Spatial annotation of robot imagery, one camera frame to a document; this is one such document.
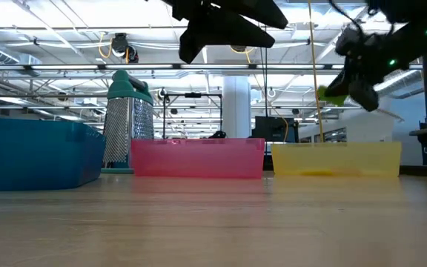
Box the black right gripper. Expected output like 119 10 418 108
323 25 411 113

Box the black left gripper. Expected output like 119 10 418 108
161 0 289 65

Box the green spatula clear handle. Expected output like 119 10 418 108
316 84 406 122

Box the yellow translucent plastic bin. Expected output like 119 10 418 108
271 141 403 178

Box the white building column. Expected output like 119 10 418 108
222 76 253 140

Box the black box-shaped monitor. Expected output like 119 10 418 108
251 116 300 144

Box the pink translucent plastic bin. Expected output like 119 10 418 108
130 137 266 180

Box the teal metal box grater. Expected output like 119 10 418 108
101 69 155 174

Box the blue plastic bin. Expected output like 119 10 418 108
0 117 106 193

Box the yellow hanging cable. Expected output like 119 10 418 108
307 0 326 144

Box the black background frame rig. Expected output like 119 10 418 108
162 92 224 140

